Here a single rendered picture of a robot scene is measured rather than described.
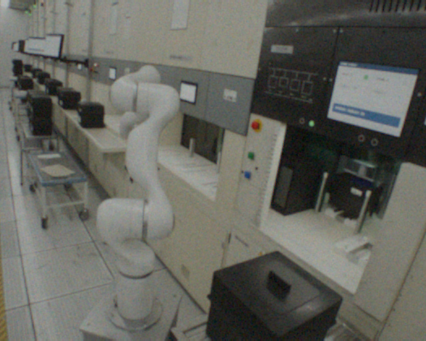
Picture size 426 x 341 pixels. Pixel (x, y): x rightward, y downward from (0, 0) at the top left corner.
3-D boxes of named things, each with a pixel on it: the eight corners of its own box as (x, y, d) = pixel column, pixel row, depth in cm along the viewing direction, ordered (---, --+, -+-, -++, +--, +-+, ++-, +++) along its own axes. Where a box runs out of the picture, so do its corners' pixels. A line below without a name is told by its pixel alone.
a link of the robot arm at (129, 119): (116, 101, 114) (118, 143, 141) (157, 105, 118) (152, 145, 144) (118, 84, 118) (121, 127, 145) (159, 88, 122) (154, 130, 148)
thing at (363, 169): (323, 208, 178) (337, 157, 167) (341, 202, 190) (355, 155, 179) (359, 226, 159) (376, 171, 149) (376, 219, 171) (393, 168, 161)
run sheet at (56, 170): (37, 168, 286) (37, 167, 286) (59, 164, 306) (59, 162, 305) (54, 178, 271) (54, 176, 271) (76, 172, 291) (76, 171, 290)
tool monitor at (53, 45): (43, 64, 346) (43, 32, 334) (84, 67, 376) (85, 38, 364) (47, 66, 316) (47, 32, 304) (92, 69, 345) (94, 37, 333)
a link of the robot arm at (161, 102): (121, 238, 94) (172, 239, 98) (118, 239, 83) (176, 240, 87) (132, 90, 104) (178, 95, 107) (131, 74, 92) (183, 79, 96)
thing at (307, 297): (205, 295, 93) (210, 262, 89) (271, 271, 110) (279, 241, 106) (269, 368, 71) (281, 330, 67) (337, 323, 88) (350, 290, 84)
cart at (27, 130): (20, 150, 463) (18, 121, 448) (54, 148, 494) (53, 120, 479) (24, 170, 393) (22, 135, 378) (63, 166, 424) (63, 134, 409)
